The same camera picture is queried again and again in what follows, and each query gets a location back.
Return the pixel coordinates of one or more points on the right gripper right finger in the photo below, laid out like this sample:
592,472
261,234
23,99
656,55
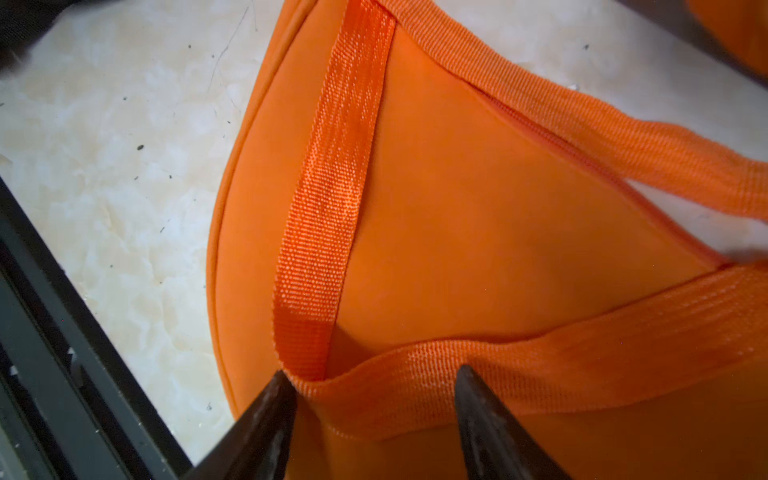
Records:
494,444

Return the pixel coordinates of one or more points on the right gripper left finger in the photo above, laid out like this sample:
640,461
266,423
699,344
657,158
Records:
257,446

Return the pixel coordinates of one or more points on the orange bag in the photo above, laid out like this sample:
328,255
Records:
401,200

